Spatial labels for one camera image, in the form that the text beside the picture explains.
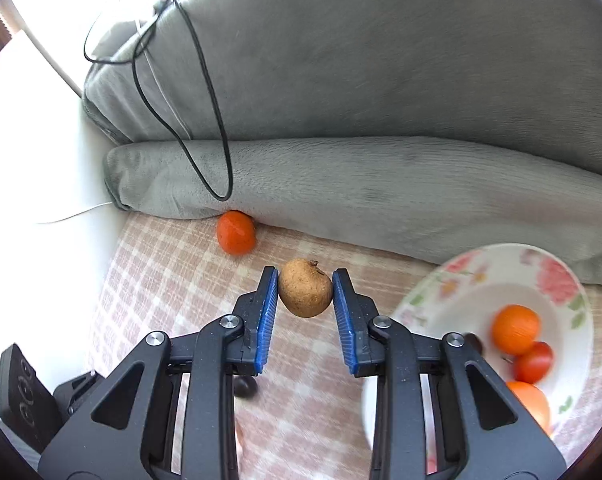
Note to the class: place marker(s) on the pink checked sheet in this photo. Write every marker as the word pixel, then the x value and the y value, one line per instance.
pixel 181 280

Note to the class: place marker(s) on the folded grey blanket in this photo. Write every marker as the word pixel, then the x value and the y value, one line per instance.
pixel 381 60

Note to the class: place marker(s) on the brown round fruit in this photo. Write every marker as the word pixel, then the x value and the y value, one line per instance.
pixel 305 290

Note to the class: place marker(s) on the small red fruit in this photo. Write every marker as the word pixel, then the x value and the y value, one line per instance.
pixel 533 361

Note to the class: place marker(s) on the tangerine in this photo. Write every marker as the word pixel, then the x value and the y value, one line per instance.
pixel 236 232
pixel 515 329

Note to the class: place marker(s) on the large orange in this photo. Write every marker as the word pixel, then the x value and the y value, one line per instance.
pixel 531 402

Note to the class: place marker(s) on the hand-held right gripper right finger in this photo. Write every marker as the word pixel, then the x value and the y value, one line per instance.
pixel 343 320

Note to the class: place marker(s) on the floral white bowl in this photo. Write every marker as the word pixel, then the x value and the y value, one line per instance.
pixel 456 300

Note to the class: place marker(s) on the white board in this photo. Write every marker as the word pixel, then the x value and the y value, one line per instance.
pixel 31 160

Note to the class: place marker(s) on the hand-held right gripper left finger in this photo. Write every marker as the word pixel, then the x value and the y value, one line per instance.
pixel 267 320

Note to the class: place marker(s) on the rolled grey blanket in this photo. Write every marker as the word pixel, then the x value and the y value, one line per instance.
pixel 381 195

